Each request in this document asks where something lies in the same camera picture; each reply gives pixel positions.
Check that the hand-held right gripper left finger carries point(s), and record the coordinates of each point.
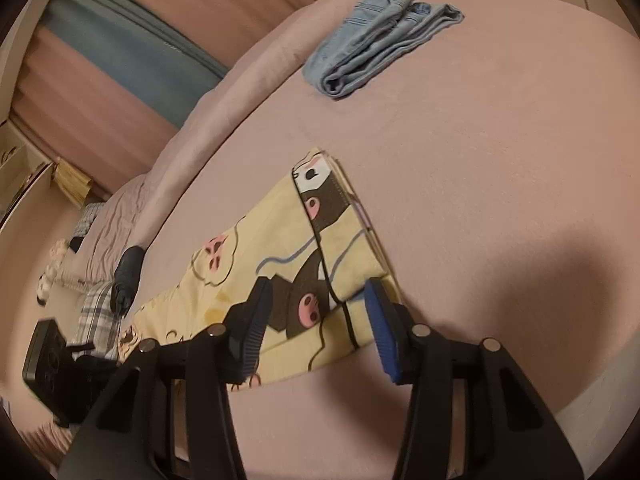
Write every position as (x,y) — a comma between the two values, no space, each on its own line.
(252,330)

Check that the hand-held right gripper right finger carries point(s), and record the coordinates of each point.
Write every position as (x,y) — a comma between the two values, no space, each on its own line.
(382,330)

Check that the yellow cartoon print pants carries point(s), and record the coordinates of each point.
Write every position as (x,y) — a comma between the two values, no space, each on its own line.
(270,230)

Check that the plaid cloth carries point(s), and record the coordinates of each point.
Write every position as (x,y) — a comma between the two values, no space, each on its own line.
(100,315)

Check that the white plush toys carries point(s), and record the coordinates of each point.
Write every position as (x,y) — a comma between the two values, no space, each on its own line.
(50,275)

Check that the dark cloth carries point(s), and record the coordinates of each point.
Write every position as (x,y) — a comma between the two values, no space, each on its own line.
(127,275)

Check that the checkered cloth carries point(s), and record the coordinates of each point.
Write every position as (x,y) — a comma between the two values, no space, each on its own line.
(87,220)

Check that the pink bed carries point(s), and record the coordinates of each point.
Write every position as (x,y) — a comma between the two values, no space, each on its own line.
(475,185)

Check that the yellow box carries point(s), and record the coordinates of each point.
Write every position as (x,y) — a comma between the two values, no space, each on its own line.
(72,182)

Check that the white cabinet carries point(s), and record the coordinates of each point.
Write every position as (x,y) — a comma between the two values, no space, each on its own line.
(17,170)

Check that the rolled pink blanket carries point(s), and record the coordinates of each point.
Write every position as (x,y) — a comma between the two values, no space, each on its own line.
(225,105)

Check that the pink curtain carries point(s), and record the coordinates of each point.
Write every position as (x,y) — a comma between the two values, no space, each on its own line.
(100,110)

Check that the folded light blue jeans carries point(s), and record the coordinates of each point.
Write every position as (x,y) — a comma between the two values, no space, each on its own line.
(365,55)

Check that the blue curtain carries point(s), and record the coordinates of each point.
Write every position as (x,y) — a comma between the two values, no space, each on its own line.
(130,55)

